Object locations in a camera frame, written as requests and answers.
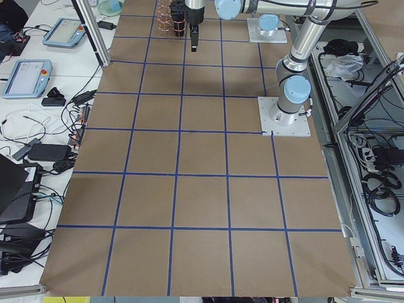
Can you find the black power adapter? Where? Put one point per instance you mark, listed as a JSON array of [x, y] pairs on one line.
[[49, 152]]

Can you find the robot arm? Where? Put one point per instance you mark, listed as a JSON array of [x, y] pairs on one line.
[[295, 89]]

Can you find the copper wire wine basket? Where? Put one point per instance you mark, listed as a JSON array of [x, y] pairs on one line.
[[164, 8]]

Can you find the dark wine bottle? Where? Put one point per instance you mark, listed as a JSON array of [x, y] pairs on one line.
[[178, 18]]

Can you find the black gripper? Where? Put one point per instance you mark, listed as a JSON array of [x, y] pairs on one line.
[[194, 16]]

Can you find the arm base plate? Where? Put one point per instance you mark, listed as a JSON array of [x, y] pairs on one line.
[[275, 122], [257, 35]]

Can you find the aluminium frame post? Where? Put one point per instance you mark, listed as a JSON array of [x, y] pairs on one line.
[[88, 20]]

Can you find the teach pendant far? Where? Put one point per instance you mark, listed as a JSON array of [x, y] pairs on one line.
[[66, 33]]

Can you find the black laptop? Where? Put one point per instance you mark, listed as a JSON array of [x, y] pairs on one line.
[[19, 183]]

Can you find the green bowl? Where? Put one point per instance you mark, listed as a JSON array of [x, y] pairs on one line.
[[110, 7]]

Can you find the teach pendant near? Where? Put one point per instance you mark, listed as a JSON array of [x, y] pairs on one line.
[[28, 79]]

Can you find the teach pendant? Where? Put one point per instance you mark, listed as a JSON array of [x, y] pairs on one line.
[[66, 33], [28, 79]]

